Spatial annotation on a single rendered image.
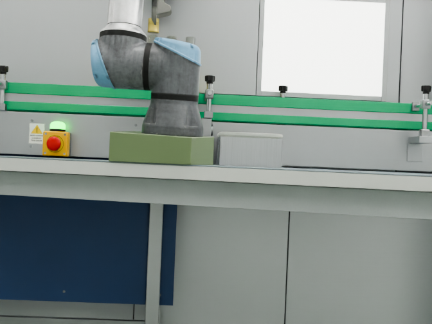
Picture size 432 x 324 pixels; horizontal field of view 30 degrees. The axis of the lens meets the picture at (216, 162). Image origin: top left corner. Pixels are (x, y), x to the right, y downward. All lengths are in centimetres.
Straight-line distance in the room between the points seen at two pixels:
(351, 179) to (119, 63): 61
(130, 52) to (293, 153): 73
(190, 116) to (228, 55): 75
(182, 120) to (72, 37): 89
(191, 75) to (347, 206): 48
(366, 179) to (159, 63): 56
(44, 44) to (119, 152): 89
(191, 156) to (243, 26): 90
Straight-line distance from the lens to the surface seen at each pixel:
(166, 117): 191
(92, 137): 237
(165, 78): 193
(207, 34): 266
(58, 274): 243
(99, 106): 239
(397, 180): 179
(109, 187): 198
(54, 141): 228
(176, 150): 186
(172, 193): 192
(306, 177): 180
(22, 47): 274
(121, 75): 195
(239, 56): 266
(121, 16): 199
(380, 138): 252
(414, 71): 278
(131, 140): 190
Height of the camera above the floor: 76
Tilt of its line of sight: level
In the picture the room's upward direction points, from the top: 2 degrees clockwise
